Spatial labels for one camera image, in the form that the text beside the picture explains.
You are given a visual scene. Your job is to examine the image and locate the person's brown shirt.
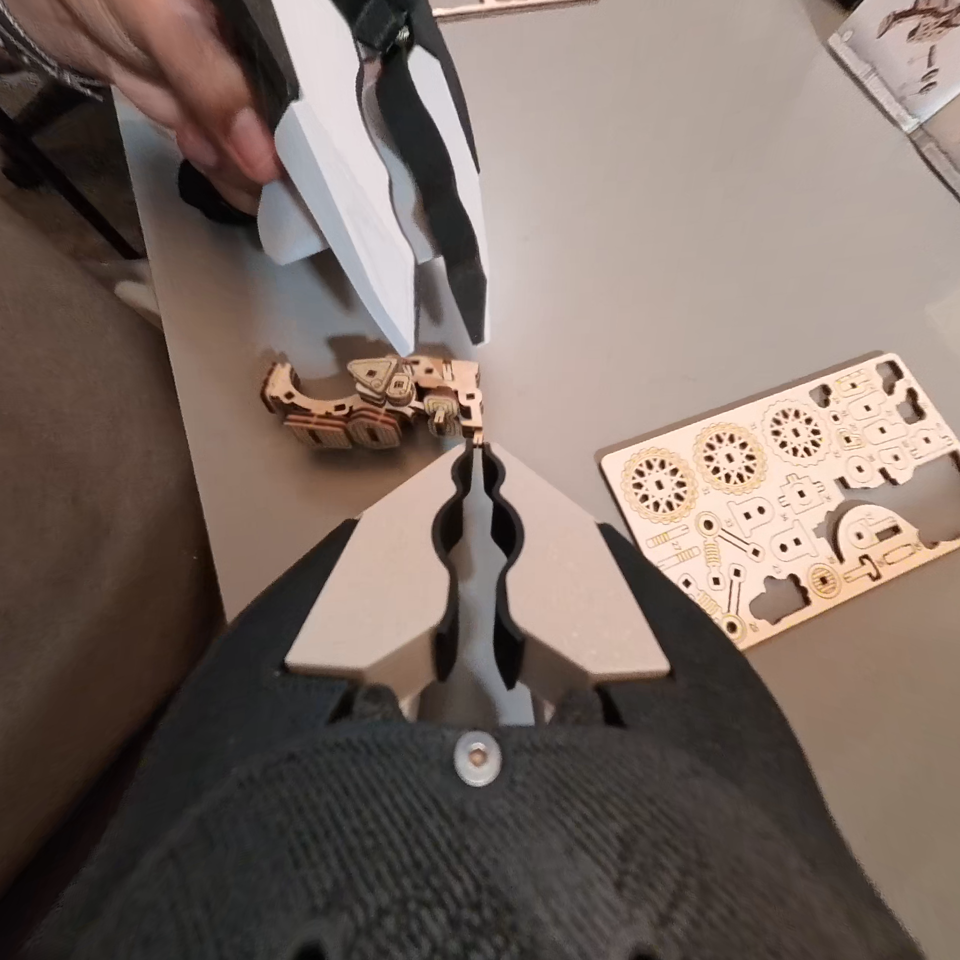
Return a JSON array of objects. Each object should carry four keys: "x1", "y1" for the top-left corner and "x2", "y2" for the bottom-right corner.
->
[{"x1": 0, "y1": 195, "x2": 226, "y2": 909}]

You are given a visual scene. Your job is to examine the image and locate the silver bracelet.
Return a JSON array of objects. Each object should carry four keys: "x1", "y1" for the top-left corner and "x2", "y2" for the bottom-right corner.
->
[{"x1": 0, "y1": 11, "x2": 110, "y2": 102}]

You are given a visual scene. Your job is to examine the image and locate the grey desk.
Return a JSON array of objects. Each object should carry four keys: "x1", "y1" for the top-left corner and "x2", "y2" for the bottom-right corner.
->
[{"x1": 112, "y1": 0, "x2": 960, "y2": 960}]

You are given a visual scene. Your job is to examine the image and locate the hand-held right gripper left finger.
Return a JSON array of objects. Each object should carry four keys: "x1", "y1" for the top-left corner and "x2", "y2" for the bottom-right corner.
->
[{"x1": 285, "y1": 441, "x2": 477, "y2": 706}]

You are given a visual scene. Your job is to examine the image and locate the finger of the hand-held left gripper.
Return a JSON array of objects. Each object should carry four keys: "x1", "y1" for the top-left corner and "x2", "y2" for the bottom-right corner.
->
[
  {"x1": 270, "y1": 0, "x2": 419, "y2": 355},
  {"x1": 373, "y1": 41, "x2": 494, "y2": 348}
]

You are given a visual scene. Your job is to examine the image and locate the wooden puzzle sheet with wheels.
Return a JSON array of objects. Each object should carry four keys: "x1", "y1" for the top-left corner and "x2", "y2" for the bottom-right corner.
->
[{"x1": 598, "y1": 351, "x2": 960, "y2": 652}]

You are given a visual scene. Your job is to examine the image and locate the wooden model assembly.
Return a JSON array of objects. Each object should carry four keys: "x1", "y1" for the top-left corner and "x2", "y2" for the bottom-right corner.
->
[{"x1": 261, "y1": 352, "x2": 486, "y2": 453}]

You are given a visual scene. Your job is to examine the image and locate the slotted wooden puzzle sheet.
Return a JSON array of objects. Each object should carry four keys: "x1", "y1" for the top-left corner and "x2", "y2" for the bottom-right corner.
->
[{"x1": 431, "y1": 0, "x2": 601, "y2": 20}]

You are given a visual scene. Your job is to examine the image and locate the person's left hand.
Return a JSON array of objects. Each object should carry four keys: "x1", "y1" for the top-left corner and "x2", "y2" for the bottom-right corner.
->
[{"x1": 15, "y1": 0, "x2": 285, "y2": 213}]

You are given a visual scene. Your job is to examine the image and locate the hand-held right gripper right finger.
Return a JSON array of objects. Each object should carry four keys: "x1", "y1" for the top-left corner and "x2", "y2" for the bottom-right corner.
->
[{"x1": 483, "y1": 441, "x2": 671, "y2": 717}]

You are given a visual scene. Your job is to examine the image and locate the instruction booklet on stand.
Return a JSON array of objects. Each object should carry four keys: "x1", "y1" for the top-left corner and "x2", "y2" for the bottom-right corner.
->
[{"x1": 828, "y1": 0, "x2": 960, "y2": 136}]

